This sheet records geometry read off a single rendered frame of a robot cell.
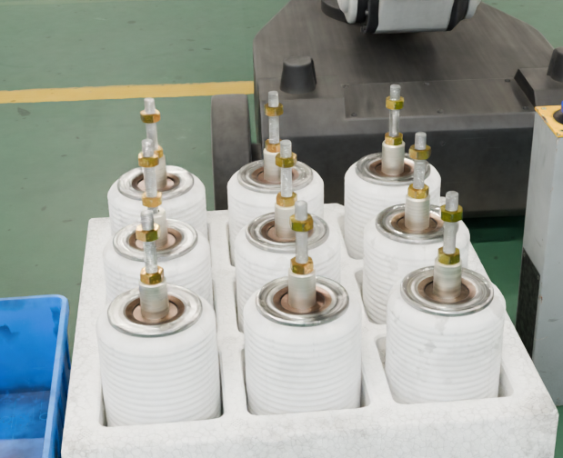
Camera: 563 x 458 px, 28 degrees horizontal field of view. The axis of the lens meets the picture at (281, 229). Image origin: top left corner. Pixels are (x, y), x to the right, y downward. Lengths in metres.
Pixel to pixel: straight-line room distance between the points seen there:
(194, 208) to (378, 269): 0.20
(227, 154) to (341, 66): 0.32
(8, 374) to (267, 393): 0.41
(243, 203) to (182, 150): 0.73
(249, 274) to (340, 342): 0.14
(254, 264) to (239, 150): 0.43
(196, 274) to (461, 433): 0.27
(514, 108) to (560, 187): 0.38
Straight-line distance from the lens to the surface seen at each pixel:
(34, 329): 1.21
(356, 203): 1.10
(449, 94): 1.48
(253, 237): 0.99
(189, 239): 0.99
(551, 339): 1.17
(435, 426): 0.89
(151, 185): 0.97
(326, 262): 0.98
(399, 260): 0.98
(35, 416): 1.21
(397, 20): 1.60
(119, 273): 0.97
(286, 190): 0.97
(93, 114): 1.96
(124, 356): 0.87
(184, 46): 2.27
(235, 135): 1.39
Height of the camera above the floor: 0.72
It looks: 28 degrees down
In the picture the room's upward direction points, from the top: 1 degrees counter-clockwise
